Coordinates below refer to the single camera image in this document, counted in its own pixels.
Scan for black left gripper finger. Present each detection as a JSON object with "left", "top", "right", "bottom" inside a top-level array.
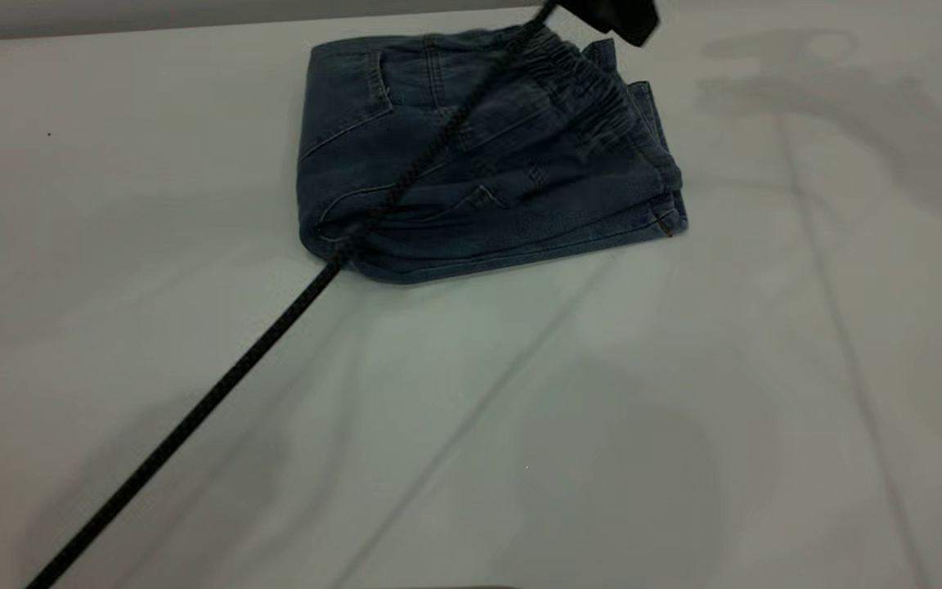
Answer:
[{"left": 559, "top": 0, "right": 662, "bottom": 47}]

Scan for blue denim children's pants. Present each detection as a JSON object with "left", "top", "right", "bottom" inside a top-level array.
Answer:
[{"left": 297, "top": 25, "right": 689, "bottom": 286}]

